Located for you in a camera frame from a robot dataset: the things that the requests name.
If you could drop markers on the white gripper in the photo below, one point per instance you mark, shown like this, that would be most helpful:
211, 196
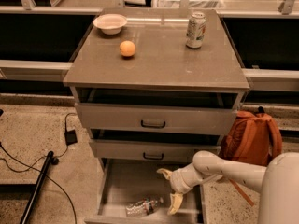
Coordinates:
177, 181

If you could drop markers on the clear plastic water bottle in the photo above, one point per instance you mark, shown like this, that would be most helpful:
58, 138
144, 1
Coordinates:
144, 207

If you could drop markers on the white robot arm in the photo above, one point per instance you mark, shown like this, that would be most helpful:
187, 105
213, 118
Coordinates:
277, 183

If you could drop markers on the bottom grey drawer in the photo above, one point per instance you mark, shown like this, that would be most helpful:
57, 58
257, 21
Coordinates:
126, 182

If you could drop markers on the grey drawer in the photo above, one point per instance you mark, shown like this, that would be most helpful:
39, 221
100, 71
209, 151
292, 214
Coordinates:
126, 182
147, 151
159, 119

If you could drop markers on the middle grey drawer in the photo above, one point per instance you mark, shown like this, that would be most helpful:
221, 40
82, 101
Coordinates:
147, 151

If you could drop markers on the grey drawer cabinet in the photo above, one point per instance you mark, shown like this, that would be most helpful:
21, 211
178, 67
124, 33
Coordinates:
163, 72

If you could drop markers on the top grey drawer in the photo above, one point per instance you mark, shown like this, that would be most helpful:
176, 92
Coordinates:
159, 119

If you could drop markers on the orange backpack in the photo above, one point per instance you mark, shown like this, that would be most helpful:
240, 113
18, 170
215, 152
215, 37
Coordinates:
254, 138

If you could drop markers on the black power adapter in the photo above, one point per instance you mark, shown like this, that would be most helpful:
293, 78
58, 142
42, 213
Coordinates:
70, 137

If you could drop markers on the black floor pole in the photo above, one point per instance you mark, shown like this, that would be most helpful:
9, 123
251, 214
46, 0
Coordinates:
37, 188

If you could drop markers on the orange fruit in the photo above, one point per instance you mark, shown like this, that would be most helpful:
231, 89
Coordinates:
127, 48

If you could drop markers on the green white soda can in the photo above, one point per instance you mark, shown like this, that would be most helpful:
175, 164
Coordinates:
196, 30

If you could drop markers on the white bowl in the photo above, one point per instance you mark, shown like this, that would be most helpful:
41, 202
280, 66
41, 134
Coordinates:
110, 24

